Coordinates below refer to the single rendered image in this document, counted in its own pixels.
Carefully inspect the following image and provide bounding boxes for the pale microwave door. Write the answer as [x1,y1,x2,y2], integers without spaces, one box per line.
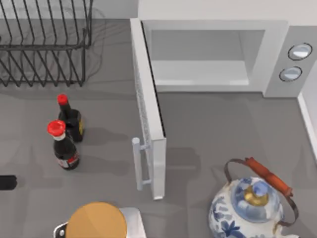
[129,18,167,201]

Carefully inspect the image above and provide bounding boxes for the square dark sauce bottle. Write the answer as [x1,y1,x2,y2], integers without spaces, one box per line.
[57,94,84,143]

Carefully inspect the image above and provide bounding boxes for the round dark sauce bottle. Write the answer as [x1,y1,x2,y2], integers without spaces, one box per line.
[47,119,80,171]

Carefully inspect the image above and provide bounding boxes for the steel pot with wooden lid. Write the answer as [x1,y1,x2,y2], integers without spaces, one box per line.
[53,202,147,238]

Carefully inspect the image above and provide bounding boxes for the blue and white teapot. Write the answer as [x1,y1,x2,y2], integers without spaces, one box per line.
[209,157,300,238]

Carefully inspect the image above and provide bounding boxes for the pale microwave oven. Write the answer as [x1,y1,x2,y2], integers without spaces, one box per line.
[137,19,317,98]

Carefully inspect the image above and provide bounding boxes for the small microwave knob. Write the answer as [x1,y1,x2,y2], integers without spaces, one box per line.
[279,66,303,82]

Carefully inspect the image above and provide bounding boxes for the large microwave knob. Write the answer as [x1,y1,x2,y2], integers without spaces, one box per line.
[288,42,313,61]

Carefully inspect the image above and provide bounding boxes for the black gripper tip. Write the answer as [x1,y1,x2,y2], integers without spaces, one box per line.
[0,175,17,191]

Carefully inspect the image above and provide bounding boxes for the pale microwave door handle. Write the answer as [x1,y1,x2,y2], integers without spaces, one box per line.
[131,137,152,191]

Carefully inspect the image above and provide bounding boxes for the black wire dish rack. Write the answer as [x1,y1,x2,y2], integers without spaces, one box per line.
[0,0,94,88]

